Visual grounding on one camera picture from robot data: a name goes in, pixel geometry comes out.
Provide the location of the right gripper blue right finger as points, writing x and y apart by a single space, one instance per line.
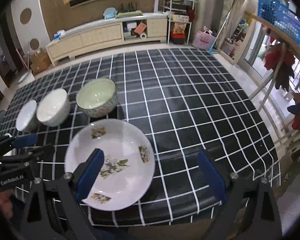
212 176

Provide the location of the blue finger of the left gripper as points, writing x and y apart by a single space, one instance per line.
25 141

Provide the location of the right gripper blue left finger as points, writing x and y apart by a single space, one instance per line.
86 174

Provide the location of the white bowl red pattern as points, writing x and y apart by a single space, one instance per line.
27 120

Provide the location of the white plate bird pattern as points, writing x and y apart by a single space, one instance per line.
127 167

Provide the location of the plain white bowl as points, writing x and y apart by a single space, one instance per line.
54 108

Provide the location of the green patterned bowl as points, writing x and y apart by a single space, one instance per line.
97 98

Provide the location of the left hand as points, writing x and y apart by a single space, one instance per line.
6 204

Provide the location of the white mop bucket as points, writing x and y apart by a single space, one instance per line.
26 78

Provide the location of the black white checkered tablecloth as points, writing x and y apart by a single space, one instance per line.
185 101

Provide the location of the cardboard boxes stack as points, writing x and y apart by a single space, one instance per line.
40 61

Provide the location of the pink bag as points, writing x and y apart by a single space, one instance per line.
203 39

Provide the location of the cream TV cabinet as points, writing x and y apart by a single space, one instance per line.
104 34

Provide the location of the wooden framed mirror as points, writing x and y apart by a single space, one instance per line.
236 28

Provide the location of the silver standing air conditioner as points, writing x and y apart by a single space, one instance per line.
204 14

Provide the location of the white metal shelf rack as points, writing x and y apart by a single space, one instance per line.
180 15

